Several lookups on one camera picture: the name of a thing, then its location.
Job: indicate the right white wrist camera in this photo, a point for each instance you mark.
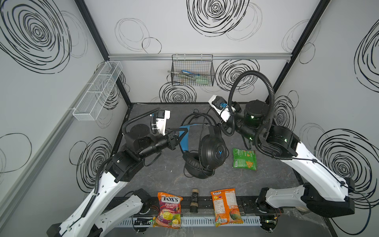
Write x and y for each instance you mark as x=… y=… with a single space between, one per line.
x=219 y=104

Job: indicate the black blue headphones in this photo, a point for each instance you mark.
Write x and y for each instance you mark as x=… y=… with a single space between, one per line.
x=212 y=150

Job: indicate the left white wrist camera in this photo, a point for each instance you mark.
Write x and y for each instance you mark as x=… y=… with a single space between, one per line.
x=159 y=120

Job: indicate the green snack bag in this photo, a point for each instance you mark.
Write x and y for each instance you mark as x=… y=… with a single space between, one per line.
x=244 y=159

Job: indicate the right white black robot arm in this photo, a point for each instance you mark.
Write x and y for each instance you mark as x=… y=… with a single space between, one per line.
x=336 y=164

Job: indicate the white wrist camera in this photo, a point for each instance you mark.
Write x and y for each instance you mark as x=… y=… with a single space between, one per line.
x=219 y=104
x=159 y=120

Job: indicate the small dark bottle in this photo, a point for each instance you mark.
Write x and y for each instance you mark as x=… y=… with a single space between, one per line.
x=194 y=201

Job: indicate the orange snack bag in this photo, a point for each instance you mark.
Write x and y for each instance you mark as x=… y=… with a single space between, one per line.
x=226 y=208

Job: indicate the Fox's fruits candy bag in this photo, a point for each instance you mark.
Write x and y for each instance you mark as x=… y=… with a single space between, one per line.
x=169 y=215

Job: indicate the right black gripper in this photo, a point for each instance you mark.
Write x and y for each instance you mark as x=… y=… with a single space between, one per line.
x=230 y=119

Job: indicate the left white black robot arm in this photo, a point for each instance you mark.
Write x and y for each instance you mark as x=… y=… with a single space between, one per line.
x=91 y=219

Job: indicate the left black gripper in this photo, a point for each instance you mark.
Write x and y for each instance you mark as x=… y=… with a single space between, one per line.
x=171 y=140

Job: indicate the white slotted cable duct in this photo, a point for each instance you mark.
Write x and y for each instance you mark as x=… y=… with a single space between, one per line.
x=207 y=221

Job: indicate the black wire wall basket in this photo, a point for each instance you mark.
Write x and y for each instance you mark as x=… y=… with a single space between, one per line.
x=196 y=70

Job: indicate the white wire wall shelf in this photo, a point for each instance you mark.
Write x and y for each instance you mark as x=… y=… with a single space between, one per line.
x=100 y=87

